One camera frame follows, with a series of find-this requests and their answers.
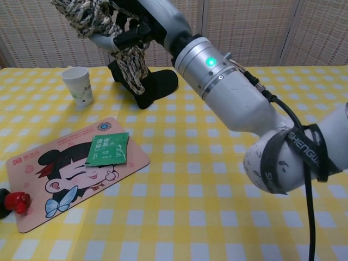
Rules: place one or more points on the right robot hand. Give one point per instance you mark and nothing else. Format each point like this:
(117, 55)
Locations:
(163, 19)

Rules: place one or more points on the black knit beanie hat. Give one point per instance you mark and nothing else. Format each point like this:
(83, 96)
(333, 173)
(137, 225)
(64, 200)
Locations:
(160, 87)

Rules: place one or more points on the woven folding screen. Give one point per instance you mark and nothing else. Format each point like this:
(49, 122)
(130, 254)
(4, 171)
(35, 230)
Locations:
(258, 32)

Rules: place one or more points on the white paper cup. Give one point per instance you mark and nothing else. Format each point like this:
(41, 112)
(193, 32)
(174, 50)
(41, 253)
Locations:
(79, 87)

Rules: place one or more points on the green tea sachet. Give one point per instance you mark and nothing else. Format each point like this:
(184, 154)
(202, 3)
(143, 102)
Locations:
(108, 150)

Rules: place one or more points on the pink cartoon girl mouse pad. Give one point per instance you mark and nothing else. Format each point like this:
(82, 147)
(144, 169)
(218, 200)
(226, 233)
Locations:
(68, 168)

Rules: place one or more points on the yellow white checkered tablecloth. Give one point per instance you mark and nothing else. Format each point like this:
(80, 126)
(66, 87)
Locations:
(190, 204)

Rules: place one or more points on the red plastic clip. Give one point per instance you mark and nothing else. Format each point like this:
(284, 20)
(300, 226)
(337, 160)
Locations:
(17, 201)

